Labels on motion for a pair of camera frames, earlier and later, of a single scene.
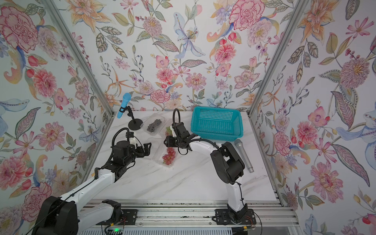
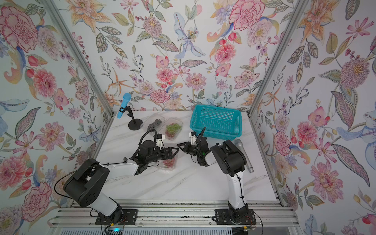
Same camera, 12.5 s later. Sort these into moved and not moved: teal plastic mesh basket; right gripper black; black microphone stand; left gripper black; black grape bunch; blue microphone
Moved: left gripper black; right gripper black
Not moved: black microphone stand; blue microphone; black grape bunch; teal plastic mesh basket
